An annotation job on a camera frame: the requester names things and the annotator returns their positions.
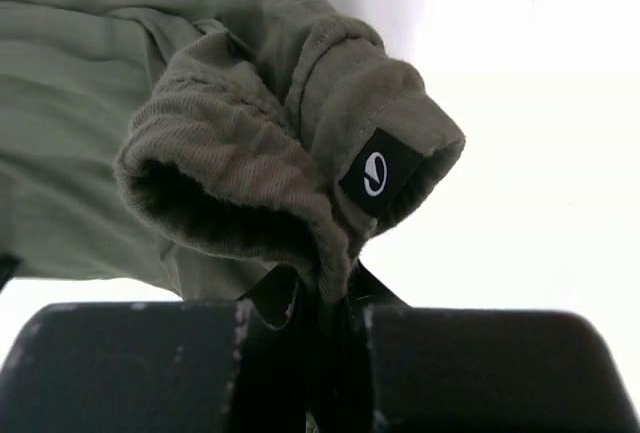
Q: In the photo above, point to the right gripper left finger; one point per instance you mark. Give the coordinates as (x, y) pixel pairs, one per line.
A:
(160, 367)

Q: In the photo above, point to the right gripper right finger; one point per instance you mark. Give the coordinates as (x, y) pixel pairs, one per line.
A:
(411, 369)

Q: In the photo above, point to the olive green shorts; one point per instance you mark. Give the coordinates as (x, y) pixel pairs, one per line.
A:
(194, 144)

